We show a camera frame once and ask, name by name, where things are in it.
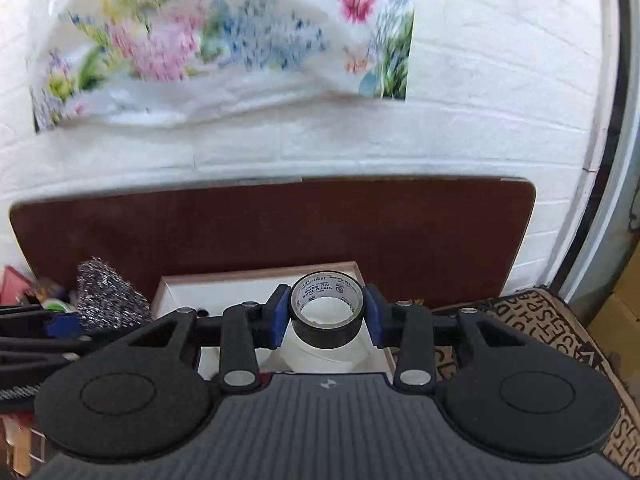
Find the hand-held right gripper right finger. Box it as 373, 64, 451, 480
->
362, 284, 543, 395

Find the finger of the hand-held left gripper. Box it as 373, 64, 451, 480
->
0, 339, 88, 390
0, 304, 86, 341

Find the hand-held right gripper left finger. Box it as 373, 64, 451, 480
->
112, 284, 293, 394

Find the small glossy black tape roll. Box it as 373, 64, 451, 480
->
287, 272, 368, 350

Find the steel wool scrubber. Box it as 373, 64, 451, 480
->
75, 256, 153, 333

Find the large brown cardboard box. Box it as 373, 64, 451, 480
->
150, 260, 398, 386

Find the red packet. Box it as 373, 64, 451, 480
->
0, 266, 37, 306

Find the brown wooden headboard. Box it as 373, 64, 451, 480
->
9, 176, 537, 311

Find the letter-print tablecloth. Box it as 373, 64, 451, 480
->
430, 285, 640, 480

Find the plain cardboard box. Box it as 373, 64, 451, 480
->
589, 287, 640, 366

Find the floral plastic bag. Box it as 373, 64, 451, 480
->
27, 0, 416, 133

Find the grey metal door frame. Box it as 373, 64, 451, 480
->
547, 0, 640, 303

